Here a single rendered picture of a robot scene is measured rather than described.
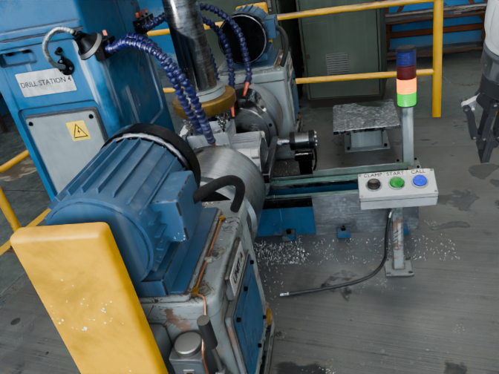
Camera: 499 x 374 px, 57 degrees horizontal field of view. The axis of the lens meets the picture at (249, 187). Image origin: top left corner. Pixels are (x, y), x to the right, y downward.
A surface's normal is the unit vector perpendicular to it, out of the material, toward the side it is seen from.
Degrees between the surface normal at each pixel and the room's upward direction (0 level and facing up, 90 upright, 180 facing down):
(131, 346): 90
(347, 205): 90
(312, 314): 0
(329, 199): 90
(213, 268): 0
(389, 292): 0
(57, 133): 90
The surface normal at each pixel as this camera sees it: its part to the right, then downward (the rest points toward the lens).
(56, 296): -0.15, 0.51
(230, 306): -0.18, -0.86
